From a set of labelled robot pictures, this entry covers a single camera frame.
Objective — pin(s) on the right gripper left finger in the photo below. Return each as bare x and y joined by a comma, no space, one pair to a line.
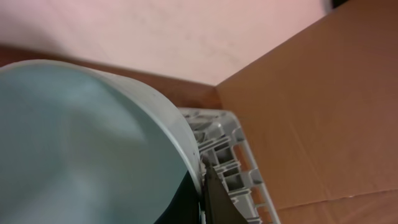
185,205

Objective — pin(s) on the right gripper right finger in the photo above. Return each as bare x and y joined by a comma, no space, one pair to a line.
219,208

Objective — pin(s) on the blue bowl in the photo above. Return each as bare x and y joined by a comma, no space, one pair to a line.
83,146

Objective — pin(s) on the grey dishwasher rack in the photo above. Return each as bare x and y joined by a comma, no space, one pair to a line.
223,145

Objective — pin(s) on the brown cardboard box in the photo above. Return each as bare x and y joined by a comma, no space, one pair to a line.
320,115

